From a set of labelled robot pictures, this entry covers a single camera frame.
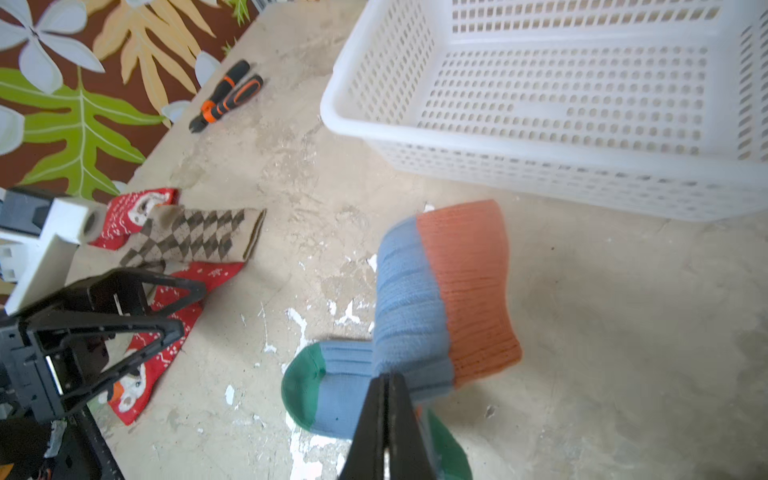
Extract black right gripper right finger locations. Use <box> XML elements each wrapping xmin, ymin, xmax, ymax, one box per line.
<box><xmin>387</xmin><ymin>374</ymin><xmax>435</xmax><ymax>480</ymax></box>

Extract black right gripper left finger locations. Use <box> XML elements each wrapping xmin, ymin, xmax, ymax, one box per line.
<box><xmin>339</xmin><ymin>374</ymin><xmax>390</xmax><ymax>480</ymax></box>

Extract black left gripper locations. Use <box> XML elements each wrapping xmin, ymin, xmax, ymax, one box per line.
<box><xmin>1</xmin><ymin>268</ymin><xmax>206</xmax><ymax>423</ymax></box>

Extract red christmas sock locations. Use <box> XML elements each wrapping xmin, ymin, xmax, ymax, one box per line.
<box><xmin>90</xmin><ymin>188</ymin><xmax>179</xmax><ymax>251</ymax></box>
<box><xmin>97</xmin><ymin>261</ymin><xmax>246</xmax><ymax>427</ymax></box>

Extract blue sock orange cuff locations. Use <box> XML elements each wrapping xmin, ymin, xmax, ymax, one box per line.
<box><xmin>373</xmin><ymin>200</ymin><xmax>523</xmax><ymax>404</ymax></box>

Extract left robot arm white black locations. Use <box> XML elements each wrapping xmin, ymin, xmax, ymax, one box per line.
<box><xmin>1</xmin><ymin>268</ymin><xmax>207</xmax><ymax>479</ymax></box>

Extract beige brown argyle sock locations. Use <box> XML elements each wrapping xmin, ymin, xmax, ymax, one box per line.
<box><xmin>120</xmin><ymin>205</ymin><xmax>266</xmax><ymax>268</ymax></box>

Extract orange black cutting pliers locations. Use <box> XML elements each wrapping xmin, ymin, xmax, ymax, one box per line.
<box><xmin>189</xmin><ymin>60</ymin><xmax>264</xmax><ymax>133</ymax></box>

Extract white plastic laundry basket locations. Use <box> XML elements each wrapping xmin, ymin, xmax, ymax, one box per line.
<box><xmin>321</xmin><ymin>0</ymin><xmax>767</xmax><ymax>222</ymax></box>

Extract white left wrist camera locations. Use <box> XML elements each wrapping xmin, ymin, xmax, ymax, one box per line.
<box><xmin>1</xmin><ymin>186</ymin><xmax>107</xmax><ymax>315</ymax></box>

